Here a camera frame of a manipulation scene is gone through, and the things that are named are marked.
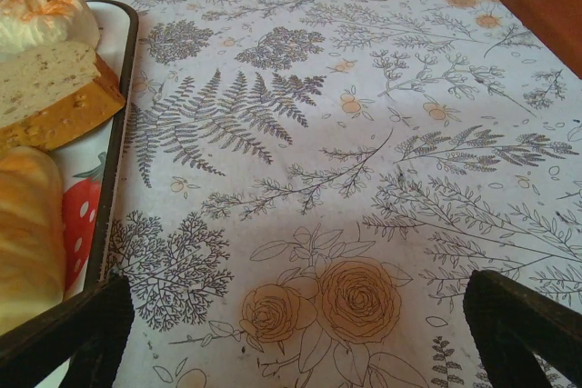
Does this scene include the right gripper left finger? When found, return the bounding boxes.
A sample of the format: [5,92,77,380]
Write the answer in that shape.
[0,275,135,388]

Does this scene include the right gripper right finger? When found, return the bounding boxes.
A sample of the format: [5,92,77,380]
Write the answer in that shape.
[462,268,582,388]

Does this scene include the striped fake croissant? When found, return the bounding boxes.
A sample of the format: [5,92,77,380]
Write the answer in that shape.
[0,146,67,333]

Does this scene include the seeded fake bread slice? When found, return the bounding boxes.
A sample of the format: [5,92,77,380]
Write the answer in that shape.
[0,40,126,151]

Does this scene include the white orange fake scone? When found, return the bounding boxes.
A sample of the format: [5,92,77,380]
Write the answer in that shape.
[0,0,101,62]

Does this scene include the strawberry print white tray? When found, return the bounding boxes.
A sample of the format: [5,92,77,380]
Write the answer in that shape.
[0,0,140,388]

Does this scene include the floral print tablecloth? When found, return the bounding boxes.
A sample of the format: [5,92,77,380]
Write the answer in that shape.
[76,0,582,388]

